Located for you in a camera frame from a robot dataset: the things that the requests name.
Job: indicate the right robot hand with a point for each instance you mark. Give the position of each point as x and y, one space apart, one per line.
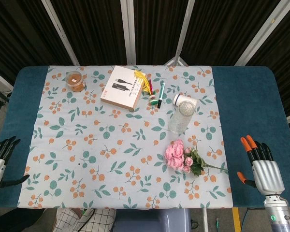
267 172

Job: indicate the pink flower bouquet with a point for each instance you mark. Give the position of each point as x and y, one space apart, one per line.
177 158

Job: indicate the clear glass cup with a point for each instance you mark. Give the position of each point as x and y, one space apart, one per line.
181 118

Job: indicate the blue table cover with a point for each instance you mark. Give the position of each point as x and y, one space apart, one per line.
246 101

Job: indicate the checkered white cloth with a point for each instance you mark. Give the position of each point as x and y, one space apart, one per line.
83 220

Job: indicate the white cylindrical device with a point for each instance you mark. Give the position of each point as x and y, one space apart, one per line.
183 99

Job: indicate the jar with orange contents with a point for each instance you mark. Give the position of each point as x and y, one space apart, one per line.
75 81

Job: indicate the grey plastic stool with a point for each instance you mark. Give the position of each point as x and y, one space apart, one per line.
152 221

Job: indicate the floral patterned tablecloth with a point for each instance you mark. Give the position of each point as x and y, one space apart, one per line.
125 149

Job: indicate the green marker pen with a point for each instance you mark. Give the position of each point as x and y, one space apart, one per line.
161 95

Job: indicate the yellow feather shuttlecock toy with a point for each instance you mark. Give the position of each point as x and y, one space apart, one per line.
147 84

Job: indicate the white tripod stand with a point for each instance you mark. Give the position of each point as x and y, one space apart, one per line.
177 48

